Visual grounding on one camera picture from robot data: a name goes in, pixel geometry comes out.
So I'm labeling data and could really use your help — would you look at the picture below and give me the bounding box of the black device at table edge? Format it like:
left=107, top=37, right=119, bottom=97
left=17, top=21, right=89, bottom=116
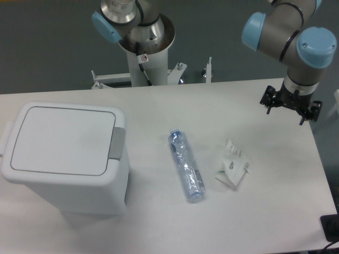
left=320, top=214, right=338, bottom=242

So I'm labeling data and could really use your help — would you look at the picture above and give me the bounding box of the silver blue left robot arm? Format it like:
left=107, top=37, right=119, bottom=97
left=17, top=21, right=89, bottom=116
left=91, top=1, right=336, bottom=121

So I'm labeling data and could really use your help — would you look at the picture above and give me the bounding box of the grey lid push button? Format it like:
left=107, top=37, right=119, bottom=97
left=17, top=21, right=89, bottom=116
left=108, top=128, right=126, bottom=160

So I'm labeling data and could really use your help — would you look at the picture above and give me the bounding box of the white plastic trash can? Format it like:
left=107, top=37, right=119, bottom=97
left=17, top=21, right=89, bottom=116
left=1, top=102, right=130, bottom=215

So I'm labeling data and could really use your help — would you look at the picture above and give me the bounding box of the crushed clear plastic bottle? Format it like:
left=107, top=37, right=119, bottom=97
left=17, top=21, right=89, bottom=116
left=168, top=129, right=206, bottom=203

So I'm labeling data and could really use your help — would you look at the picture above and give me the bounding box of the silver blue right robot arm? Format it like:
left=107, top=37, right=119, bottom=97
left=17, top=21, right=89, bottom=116
left=241, top=1, right=337, bottom=121

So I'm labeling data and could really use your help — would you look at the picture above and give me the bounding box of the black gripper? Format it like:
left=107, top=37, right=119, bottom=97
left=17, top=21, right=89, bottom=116
left=260, top=83, right=323, bottom=125

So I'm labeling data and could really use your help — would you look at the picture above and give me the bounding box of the black cable on pedestal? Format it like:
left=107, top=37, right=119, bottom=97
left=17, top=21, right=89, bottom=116
left=135, top=41, right=154, bottom=87

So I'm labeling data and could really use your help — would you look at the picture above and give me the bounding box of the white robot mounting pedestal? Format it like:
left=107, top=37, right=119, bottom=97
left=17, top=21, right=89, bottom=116
left=91, top=13, right=214, bottom=89

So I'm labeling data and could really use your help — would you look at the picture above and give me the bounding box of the white trash can lid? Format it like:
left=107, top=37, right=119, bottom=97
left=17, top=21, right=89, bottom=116
left=11, top=106, right=115, bottom=176

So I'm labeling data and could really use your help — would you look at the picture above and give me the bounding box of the white object at right edge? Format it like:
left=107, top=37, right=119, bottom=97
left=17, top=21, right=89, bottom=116
left=326, top=89, right=339, bottom=122

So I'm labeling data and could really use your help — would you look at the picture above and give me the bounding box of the crumpled white paper carton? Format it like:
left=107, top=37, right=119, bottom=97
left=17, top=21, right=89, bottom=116
left=215, top=139, right=250, bottom=190

